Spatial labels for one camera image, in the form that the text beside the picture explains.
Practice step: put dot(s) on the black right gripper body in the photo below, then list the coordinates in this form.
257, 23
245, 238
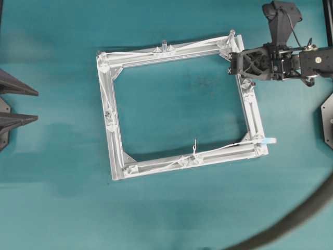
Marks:
265, 63

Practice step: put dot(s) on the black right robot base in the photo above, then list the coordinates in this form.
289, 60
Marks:
326, 110

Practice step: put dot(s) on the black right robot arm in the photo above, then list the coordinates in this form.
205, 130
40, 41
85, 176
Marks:
313, 62

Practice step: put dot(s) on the silver top right pin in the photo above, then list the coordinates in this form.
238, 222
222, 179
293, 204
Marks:
230, 36

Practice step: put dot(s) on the silver top middle pin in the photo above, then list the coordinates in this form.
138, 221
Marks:
164, 46

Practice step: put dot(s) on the silver middle bottom pin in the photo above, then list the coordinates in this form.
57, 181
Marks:
193, 157

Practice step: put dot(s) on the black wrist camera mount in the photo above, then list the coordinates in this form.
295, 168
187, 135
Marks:
282, 18

